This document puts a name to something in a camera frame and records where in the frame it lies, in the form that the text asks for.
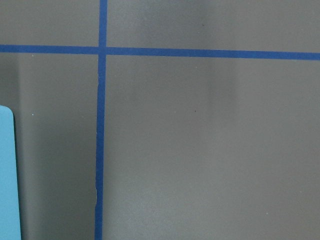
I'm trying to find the light blue plastic bin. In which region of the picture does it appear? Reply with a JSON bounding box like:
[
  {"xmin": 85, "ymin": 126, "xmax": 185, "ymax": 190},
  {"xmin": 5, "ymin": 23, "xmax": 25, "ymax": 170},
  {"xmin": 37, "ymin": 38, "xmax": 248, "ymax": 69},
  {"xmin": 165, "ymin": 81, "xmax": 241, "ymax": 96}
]
[{"xmin": 0, "ymin": 106, "xmax": 21, "ymax": 240}]

